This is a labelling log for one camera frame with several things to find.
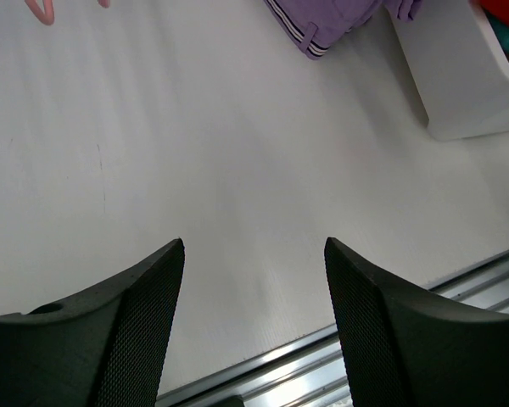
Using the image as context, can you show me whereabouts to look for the red trousers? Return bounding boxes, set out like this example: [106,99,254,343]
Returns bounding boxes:
[478,0,509,37]

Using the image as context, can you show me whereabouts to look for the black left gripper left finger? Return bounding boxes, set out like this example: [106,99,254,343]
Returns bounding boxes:
[0,239,185,406]

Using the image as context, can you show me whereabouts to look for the pink hanger of yellow trousers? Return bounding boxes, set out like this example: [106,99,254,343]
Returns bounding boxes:
[25,0,55,26]

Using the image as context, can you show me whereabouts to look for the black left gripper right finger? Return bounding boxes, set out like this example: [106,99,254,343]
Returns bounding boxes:
[324,237,509,406]

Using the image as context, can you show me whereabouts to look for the lilac trousers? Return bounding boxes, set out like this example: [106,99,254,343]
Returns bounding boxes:
[265,0,422,60]

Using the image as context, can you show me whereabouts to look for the white plastic basket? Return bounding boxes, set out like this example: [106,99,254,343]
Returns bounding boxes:
[392,1,509,141]

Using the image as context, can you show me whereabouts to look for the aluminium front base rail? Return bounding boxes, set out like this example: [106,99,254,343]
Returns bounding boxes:
[156,250,509,406]

